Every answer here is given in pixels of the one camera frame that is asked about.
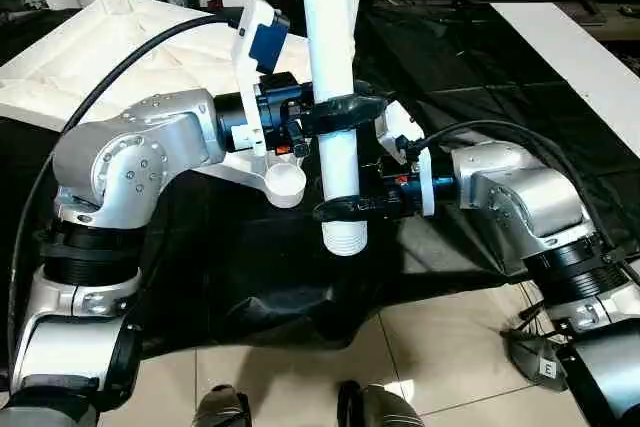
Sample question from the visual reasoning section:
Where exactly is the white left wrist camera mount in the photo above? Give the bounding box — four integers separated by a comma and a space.
229, 0, 293, 157

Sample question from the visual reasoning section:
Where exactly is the black glossy mat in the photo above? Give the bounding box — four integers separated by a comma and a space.
0, 0, 640, 353

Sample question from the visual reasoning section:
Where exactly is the black floor device with label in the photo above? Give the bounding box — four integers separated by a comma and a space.
501, 328, 570, 394

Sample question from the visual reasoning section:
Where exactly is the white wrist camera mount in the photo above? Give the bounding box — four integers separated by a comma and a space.
229, 0, 293, 157
373, 98, 438, 219

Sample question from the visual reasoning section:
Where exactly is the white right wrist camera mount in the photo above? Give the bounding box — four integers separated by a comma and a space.
373, 98, 438, 219

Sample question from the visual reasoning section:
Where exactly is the white plastic stool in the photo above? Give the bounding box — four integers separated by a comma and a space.
0, 0, 317, 209

